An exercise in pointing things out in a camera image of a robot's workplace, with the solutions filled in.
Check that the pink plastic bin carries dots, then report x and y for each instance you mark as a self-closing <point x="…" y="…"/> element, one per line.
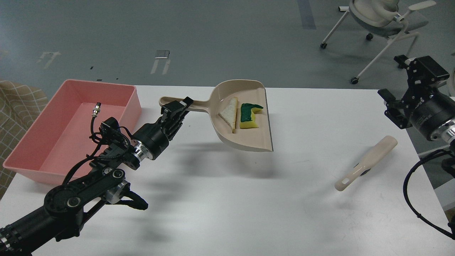
<point x="59" y="138"/>

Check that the yellow green sponge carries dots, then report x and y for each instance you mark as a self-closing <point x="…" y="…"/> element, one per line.
<point x="248" y="115"/>

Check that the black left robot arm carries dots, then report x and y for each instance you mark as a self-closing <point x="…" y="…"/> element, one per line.
<point x="95" y="181"/>

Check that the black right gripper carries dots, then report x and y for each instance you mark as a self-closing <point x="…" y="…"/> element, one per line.
<point x="426" y="109"/>

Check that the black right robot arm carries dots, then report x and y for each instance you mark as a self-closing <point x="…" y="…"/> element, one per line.
<point x="447" y="165"/>

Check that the white office chair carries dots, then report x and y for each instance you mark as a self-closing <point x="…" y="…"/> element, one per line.
<point x="387" y="19"/>

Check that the silver floor plate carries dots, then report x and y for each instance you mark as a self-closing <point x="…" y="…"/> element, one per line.
<point x="162" y="54"/>

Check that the beige checkered cloth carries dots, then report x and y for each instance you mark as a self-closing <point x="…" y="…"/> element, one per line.
<point x="20" y="105"/>

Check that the beige plastic dustpan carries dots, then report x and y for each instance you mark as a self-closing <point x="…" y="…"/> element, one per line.
<point x="238" y="110"/>

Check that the beige hand brush black bristles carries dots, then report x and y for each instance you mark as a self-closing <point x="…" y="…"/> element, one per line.
<point x="369" y="160"/>

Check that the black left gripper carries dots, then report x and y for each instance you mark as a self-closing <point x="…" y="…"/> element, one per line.
<point x="150" y="140"/>

